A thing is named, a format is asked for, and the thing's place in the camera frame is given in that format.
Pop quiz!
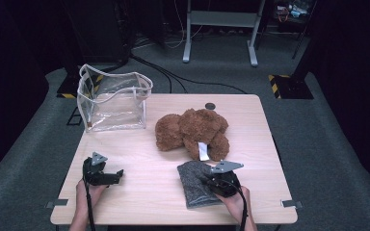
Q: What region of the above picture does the black floor cable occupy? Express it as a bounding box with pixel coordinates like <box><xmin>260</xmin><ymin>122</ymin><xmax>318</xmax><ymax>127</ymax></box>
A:
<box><xmin>129</xmin><ymin>54</ymin><xmax>249</xmax><ymax>95</ymax></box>
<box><xmin>131</xmin><ymin>56</ymin><xmax>189</xmax><ymax>94</ymax></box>

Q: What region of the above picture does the hand-held gripper black cable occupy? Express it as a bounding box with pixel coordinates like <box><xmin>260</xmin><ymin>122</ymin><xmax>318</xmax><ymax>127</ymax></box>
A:
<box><xmin>83</xmin><ymin>177</ymin><xmax>96</xmax><ymax>231</ymax></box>
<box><xmin>230</xmin><ymin>179</ymin><xmax>250</xmax><ymax>231</ymax></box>

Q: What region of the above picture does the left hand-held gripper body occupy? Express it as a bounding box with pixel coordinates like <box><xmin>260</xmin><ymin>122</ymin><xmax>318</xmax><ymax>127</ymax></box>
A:
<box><xmin>82</xmin><ymin>151</ymin><xmax>110</xmax><ymax>187</ymax></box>

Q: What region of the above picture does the white metal desk frame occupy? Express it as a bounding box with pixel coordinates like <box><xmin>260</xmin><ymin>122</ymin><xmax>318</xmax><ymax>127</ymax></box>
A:
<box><xmin>182</xmin><ymin>0</ymin><xmax>266</xmax><ymax>67</ymax></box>

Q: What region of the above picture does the person's right hand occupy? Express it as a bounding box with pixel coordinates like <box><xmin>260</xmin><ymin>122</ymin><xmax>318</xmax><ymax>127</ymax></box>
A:
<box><xmin>216</xmin><ymin>186</ymin><xmax>253</xmax><ymax>223</ymax></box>

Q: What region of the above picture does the white floor cable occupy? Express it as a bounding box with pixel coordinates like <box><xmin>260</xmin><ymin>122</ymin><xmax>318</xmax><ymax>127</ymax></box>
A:
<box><xmin>165</xmin><ymin>0</ymin><xmax>203</xmax><ymax>50</ymax></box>

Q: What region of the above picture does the black stand base striped edge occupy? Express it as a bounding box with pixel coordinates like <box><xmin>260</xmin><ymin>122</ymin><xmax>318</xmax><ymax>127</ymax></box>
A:
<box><xmin>56</xmin><ymin>74</ymin><xmax>105</xmax><ymax>99</ymax></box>
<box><xmin>268</xmin><ymin>41</ymin><xmax>316</xmax><ymax>100</ymax></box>

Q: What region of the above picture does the grey tape strip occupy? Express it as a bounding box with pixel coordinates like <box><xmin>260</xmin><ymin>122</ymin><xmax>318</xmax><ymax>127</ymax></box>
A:
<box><xmin>280</xmin><ymin>199</ymin><xmax>304</xmax><ymax>210</ymax></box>
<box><xmin>45</xmin><ymin>198</ymin><xmax>69</xmax><ymax>210</ymax></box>

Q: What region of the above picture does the left hand-held gripper black cable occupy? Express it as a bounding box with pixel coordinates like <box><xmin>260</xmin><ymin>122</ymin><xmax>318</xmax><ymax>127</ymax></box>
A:
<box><xmin>83</xmin><ymin>177</ymin><xmax>96</xmax><ymax>231</ymax></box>

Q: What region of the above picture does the dark cabinet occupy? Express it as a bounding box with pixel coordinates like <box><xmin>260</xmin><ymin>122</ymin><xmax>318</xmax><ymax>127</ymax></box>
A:
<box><xmin>62</xmin><ymin>0</ymin><xmax>133</xmax><ymax>65</ymax></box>

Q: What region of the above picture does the clear plastic bag white trim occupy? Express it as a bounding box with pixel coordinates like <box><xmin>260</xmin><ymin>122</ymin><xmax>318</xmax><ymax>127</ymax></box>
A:
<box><xmin>76</xmin><ymin>64</ymin><xmax>154</xmax><ymax>133</ymax></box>

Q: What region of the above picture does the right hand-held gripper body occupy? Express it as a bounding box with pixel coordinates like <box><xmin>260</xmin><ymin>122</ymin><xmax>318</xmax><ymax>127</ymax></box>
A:
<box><xmin>209</xmin><ymin>160</ymin><xmax>245</xmax><ymax>198</ymax></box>

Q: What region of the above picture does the grey towel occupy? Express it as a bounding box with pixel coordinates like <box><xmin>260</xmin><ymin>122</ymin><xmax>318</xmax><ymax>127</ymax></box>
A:
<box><xmin>176</xmin><ymin>161</ymin><xmax>225</xmax><ymax>210</ymax></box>

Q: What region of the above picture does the dark cart with electronics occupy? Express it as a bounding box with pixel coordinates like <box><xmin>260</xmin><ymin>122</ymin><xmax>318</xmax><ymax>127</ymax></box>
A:
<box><xmin>271</xmin><ymin>0</ymin><xmax>317</xmax><ymax>33</ymax></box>

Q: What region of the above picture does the right hand-held gripper black cable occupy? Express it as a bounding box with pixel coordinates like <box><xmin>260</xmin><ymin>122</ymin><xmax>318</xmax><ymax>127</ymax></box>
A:
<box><xmin>230</xmin><ymin>179</ymin><xmax>250</xmax><ymax>231</ymax></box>

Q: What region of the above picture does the brown teddy bear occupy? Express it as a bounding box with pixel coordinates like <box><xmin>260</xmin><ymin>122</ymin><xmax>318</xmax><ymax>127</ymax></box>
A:
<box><xmin>154</xmin><ymin>108</ymin><xmax>230</xmax><ymax>163</ymax></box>

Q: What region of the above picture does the person's left hand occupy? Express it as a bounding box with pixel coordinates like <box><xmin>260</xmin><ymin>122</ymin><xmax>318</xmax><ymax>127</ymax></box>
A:
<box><xmin>75</xmin><ymin>178</ymin><xmax>108</xmax><ymax>209</ymax></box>

